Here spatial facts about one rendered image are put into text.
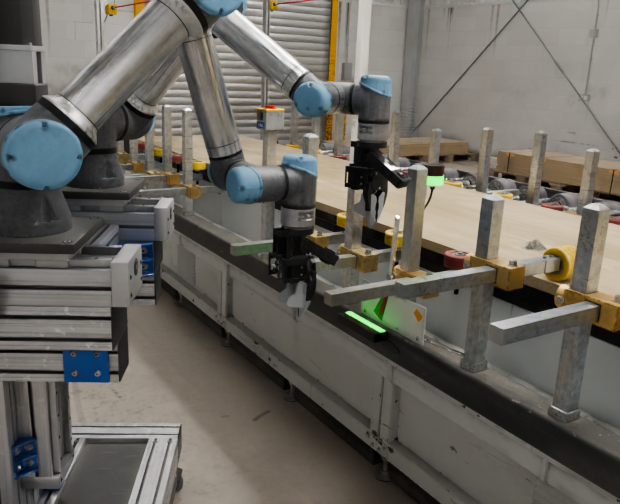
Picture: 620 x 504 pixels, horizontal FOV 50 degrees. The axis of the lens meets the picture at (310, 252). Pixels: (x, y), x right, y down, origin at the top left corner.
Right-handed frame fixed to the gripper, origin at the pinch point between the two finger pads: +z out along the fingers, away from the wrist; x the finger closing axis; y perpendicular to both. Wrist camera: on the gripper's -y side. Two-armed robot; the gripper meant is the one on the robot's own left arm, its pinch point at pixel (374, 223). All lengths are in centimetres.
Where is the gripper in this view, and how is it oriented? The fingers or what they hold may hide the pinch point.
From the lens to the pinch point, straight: 164.4
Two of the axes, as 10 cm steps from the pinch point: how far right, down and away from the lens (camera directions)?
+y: -7.9, -2.0, 5.8
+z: -0.4, 9.6, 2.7
